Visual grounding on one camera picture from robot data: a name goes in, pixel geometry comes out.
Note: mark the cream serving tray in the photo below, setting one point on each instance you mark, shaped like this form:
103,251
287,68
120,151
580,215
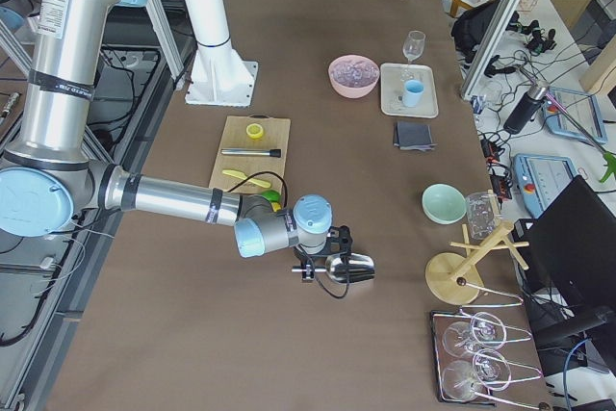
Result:
391,90

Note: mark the green bowl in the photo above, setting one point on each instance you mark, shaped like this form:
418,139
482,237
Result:
443,204

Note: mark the aluminium frame post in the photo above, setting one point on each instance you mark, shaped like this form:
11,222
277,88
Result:
487,47

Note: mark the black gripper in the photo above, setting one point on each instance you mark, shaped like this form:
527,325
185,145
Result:
308,256

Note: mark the black bag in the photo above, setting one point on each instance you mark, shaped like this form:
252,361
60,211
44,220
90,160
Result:
470,27

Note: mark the half lemon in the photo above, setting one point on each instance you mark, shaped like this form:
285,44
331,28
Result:
255,131

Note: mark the blue teach pendant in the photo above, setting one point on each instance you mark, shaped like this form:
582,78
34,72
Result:
541,178
583,107

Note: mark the hanging wine glass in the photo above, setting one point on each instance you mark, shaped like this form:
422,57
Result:
471,333
487,373

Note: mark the black water bottle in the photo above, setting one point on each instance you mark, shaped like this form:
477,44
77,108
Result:
526,108

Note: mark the black glass tray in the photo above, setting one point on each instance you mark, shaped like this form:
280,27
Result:
439,321

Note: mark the wooden glass stand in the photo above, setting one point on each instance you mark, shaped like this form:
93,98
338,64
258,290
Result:
454,279

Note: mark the metal ice scoop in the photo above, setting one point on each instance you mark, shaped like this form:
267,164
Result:
358,268

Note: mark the light blue cup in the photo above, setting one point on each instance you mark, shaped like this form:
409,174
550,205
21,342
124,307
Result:
412,93

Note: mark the yellow plastic knife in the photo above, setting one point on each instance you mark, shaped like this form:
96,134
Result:
243,177

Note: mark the wooden cutting board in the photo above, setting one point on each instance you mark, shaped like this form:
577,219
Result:
250,144

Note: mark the clear glass pitcher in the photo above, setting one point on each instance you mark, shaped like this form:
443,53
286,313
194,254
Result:
483,214

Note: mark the green lime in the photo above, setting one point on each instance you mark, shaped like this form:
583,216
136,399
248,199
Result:
271,195

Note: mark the steel muddler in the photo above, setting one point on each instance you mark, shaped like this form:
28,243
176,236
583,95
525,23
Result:
246,152

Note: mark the black monitor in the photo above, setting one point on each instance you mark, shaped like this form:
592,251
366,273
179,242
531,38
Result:
574,241

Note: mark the pink bowl of ice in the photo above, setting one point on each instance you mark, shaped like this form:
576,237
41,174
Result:
353,76

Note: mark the clear wine glass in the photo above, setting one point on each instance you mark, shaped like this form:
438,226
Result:
412,49

